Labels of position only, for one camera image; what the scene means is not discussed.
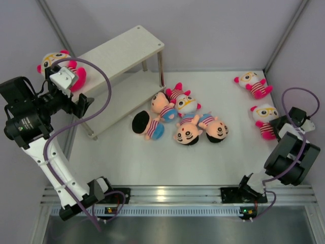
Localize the panda plush with glasses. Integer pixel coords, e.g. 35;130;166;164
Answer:
166;82;202;117
37;49;88;93
250;104;279;140
234;71;273;100

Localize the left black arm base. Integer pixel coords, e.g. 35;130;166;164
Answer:
99;187;131;205

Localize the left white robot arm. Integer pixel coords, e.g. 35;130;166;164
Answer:
1;65;115;221

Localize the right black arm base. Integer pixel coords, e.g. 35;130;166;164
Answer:
220;187;268;204

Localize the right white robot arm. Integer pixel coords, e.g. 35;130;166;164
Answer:
251;104;320;186

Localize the white two-tier shelf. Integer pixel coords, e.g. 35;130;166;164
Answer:
80;25;165;140

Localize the boy plush near shelf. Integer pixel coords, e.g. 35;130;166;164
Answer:
150;91;178;123

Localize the boy plush showing black hair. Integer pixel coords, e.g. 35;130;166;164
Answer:
132;110;165;140

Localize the boy plush face up right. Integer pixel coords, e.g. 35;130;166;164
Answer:
198;113;229;143

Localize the boy plush face up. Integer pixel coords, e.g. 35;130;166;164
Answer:
173;114;203;146
198;113;229;143

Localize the boy plush face up centre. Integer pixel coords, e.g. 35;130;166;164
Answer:
173;114;203;146

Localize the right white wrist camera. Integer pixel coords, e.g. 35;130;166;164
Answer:
301;119;316;133

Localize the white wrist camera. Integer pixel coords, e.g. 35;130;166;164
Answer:
49;67;78;96
301;119;316;133

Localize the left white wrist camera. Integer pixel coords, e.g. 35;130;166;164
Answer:
49;67;78;96

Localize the aluminium mounting rail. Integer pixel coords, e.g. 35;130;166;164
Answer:
40;185;318;205

